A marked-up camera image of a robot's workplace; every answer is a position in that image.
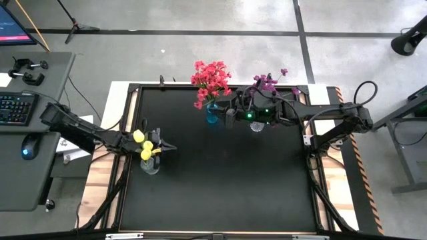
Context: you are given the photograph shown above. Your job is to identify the black table frame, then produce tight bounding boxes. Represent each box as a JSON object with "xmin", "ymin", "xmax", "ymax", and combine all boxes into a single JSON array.
[{"xmin": 76, "ymin": 81, "xmax": 360, "ymax": 234}]

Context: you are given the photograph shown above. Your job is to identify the green black device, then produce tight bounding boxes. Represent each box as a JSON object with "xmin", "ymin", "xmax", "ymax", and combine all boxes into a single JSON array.
[{"xmin": 406, "ymin": 85, "xmax": 427, "ymax": 101}]

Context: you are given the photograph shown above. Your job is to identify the thin yellow rod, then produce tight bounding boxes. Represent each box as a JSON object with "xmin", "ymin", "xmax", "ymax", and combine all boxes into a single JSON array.
[{"xmin": 13, "ymin": 0, "xmax": 51, "ymax": 53}]

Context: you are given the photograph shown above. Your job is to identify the black computer mouse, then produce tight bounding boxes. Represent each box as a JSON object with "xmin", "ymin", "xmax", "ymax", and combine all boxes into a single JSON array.
[{"xmin": 20, "ymin": 133, "xmax": 43, "ymax": 161}]

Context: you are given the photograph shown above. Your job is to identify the clear flared glass vase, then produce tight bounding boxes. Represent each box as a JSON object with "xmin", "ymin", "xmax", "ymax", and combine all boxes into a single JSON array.
[{"xmin": 249, "ymin": 120, "xmax": 265, "ymax": 133}]

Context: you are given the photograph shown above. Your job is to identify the white printed paper sheets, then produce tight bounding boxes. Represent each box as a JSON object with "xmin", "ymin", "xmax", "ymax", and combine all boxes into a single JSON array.
[{"xmin": 55, "ymin": 115, "xmax": 95, "ymax": 164}]

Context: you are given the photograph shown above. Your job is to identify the black C-clamp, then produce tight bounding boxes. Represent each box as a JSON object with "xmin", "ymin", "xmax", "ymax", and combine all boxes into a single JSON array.
[
  {"xmin": 7, "ymin": 69, "xmax": 45, "ymax": 87},
  {"xmin": 12, "ymin": 57, "xmax": 49, "ymax": 71}
]

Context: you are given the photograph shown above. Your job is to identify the white metal bracket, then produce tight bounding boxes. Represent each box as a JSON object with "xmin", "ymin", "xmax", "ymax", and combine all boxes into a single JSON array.
[
  {"xmin": 105, "ymin": 233, "xmax": 144, "ymax": 240},
  {"xmin": 292, "ymin": 234, "xmax": 330, "ymax": 240}
]

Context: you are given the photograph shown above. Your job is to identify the green stem piece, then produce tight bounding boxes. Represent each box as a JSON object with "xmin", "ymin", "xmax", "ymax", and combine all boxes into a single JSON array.
[{"xmin": 139, "ymin": 149, "xmax": 156, "ymax": 167}]

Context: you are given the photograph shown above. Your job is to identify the black cone stand base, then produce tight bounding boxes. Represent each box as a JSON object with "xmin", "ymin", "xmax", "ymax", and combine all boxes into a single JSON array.
[{"xmin": 390, "ymin": 15, "xmax": 427, "ymax": 57}]

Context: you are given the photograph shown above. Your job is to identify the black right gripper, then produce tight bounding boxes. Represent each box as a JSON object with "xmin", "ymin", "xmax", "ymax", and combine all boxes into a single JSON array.
[{"xmin": 216, "ymin": 93, "xmax": 258, "ymax": 129}]

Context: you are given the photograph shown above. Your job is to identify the yellow artificial tulip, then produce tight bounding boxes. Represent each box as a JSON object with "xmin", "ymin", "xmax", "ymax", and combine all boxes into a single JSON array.
[
  {"xmin": 132, "ymin": 129, "xmax": 151, "ymax": 164},
  {"xmin": 142, "ymin": 140, "xmax": 161, "ymax": 166}
]

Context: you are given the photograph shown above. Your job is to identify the blue patterned glass vase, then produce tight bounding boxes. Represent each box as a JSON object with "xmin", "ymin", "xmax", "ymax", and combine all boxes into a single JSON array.
[{"xmin": 205, "ymin": 102, "xmax": 220, "ymax": 125}]

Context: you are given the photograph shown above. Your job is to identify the backlit black keyboard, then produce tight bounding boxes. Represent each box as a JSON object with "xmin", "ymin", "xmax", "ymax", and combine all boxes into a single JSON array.
[{"xmin": 0, "ymin": 91, "xmax": 40, "ymax": 127}]

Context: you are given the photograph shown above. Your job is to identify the grey desk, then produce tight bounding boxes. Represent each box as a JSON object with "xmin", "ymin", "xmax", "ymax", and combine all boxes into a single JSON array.
[{"xmin": 0, "ymin": 51, "xmax": 76, "ymax": 213}]

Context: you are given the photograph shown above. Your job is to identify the computer monitor with red bar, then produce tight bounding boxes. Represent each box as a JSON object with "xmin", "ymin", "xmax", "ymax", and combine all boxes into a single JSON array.
[{"xmin": 0, "ymin": 2, "xmax": 37, "ymax": 47}]

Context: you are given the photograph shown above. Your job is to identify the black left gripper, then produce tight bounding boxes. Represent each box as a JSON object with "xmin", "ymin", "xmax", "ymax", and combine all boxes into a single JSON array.
[{"xmin": 149, "ymin": 128, "xmax": 177, "ymax": 167}]

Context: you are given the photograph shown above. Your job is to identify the white paper sheet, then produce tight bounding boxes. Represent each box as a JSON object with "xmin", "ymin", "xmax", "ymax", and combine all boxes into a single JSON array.
[{"xmin": 0, "ymin": 72, "xmax": 13, "ymax": 88}]

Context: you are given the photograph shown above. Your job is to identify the black tripod stand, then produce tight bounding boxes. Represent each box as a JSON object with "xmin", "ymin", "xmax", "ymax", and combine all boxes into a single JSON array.
[{"xmin": 55, "ymin": 0, "xmax": 101, "ymax": 45}]

